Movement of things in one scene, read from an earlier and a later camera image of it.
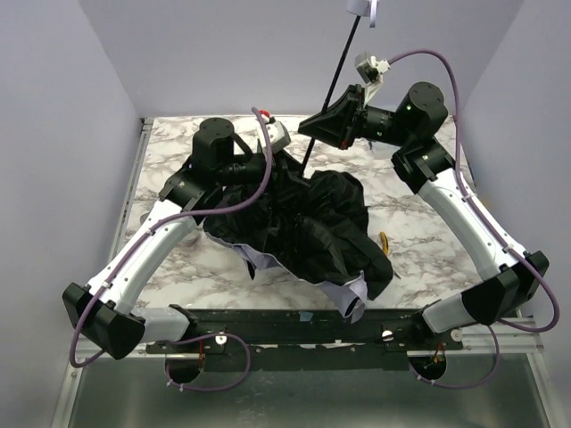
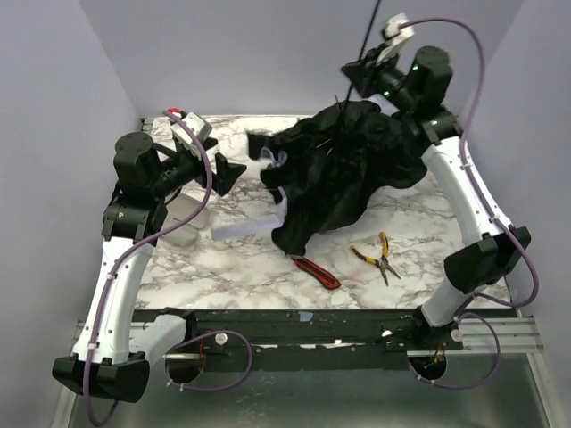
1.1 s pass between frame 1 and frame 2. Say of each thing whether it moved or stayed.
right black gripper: moved
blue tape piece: stayed
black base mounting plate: stayed
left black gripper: moved
